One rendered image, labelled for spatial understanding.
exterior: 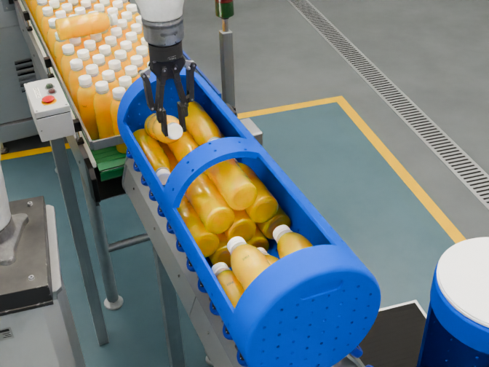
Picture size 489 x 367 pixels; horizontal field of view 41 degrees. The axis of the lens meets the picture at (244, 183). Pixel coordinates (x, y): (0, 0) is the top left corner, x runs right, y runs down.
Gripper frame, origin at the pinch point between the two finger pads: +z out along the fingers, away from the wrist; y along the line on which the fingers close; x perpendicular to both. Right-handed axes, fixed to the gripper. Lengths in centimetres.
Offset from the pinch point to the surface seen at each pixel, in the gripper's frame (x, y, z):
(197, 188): -19.0, -1.3, 7.6
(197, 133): 6.1, 7.9, 9.4
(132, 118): 24.5, -4.5, 11.2
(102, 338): 49, -23, 118
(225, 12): 65, 41, 3
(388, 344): -8, 69, 107
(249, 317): -60, -7, 6
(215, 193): -22.5, 1.5, 7.4
